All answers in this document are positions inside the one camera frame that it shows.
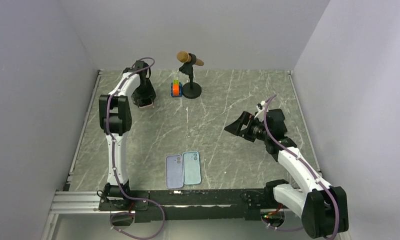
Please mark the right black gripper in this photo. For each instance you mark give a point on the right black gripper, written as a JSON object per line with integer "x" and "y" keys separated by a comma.
{"x": 246, "y": 119}

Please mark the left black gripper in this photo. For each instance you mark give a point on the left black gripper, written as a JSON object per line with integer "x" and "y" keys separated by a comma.
{"x": 150, "y": 93}

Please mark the light blue phone case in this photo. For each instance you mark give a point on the light blue phone case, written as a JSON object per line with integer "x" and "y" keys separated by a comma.
{"x": 191, "y": 168}

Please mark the lilac phone case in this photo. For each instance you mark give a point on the lilac phone case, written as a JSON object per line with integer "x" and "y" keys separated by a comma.
{"x": 174, "y": 172}

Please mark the phone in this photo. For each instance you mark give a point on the phone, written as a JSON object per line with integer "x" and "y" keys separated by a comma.
{"x": 146, "y": 105}

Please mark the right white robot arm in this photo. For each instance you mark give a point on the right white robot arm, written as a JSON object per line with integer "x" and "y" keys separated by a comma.
{"x": 321, "y": 206}

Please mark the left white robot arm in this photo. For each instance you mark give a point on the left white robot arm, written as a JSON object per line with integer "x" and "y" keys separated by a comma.
{"x": 116, "y": 122}

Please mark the colourful toy block stack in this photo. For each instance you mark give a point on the colourful toy block stack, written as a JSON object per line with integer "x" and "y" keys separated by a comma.
{"x": 176, "y": 89}

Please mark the black microphone stand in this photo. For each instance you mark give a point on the black microphone stand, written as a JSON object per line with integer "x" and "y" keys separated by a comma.
{"x": 190, "y": 90}

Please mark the wooden toy microphone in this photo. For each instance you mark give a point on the wooden toy microphone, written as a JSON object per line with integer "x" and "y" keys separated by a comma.
{"x": 189, "y": 58}

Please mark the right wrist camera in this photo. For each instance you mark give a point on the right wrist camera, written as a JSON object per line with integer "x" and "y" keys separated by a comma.
{"x": 260, "y": 109}

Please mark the black base frame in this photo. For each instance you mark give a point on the black base frame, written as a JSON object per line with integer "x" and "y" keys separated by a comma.
{"x": 250, "y": 204}

